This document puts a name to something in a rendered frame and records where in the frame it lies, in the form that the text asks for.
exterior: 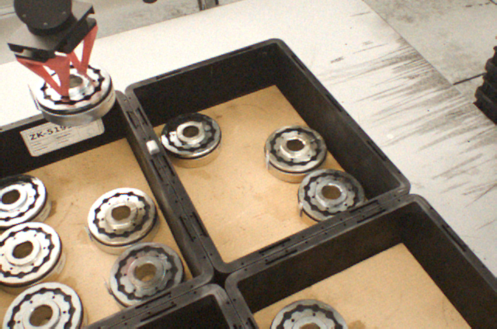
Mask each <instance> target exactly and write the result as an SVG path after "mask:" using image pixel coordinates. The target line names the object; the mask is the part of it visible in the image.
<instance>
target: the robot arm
mask: <svg viewBox="0 0 497 329"><path fill-rule="evenodd" d="M12 3H13V6H14V9H15V12H16V15H17V16H18V17H19V18H20V20H21V22H23V24H22V25H21V26H20V27H19V28H18V29H17V30H16V31H15V32H14V33H13V34H12V35H11V36H10V37H9V38H8V39H7V40H6V43H7V45H8V47H9V49H10V50H11V51H13V52H14V54H15V56H16V60H17V61H18V63H20V64H21V65H22V66H24V67H25V68H27V69H28V70H31V71H32V72H33V73H35V74H37V75H38V76H40V77H41V78H42V79H43V80H44V81H45V82H46V83H47V84H48V85H49V86H50V87H51V88H52V89H53V90H54V91H55V92H56V93H57V94H58V95H64V96H68V92H69V74H70V73H71V63H72V64H73V66H74V67H75V69H76V70H77V71H84V72H85V73H86V72H87V70H88V66H89V58H90V57H91V54H92V49H93V46H94V43H95V39H96V34H97V32H98V28H99V27H98V25H97V22H96V19H95V18H92V17H87V16H88V15H89V14H96V13H95V9H94V7H93V4H92V3H88V2H78V1H73V0H12ZM82 40H84V42H83V48H82V59H81V62H80V60H79V59H78V57H77V55H76V53H75V49H76V48H77V46H78V45H79V44H80V43H81V42H82ZM56 52H58V53H62V54H65V55H66V56H63V55H58V54H56ZM43 66H44V67H47V68H48V69H49V70H51V71H55V72H56V73H57V76H58V79H59V82H60V85H59V84H58V83H57V82H56V81H55V79H54V78H53V77H52V76H51V74H49V73H48V72H47V71H46V69H45V68H44V67H43Z"/></svg>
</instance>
